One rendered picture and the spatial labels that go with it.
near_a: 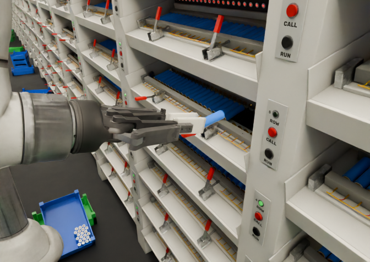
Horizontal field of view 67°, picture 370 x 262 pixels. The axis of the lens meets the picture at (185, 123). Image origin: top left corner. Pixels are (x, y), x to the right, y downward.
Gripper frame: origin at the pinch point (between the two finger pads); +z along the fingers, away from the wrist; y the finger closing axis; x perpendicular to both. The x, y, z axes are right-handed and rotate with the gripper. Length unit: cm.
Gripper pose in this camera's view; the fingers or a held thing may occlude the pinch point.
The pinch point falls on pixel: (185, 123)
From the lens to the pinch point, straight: 50.3
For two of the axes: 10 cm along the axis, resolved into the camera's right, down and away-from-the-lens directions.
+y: -5.8, -3.7, 7.3
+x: -2.1, 9.3, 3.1
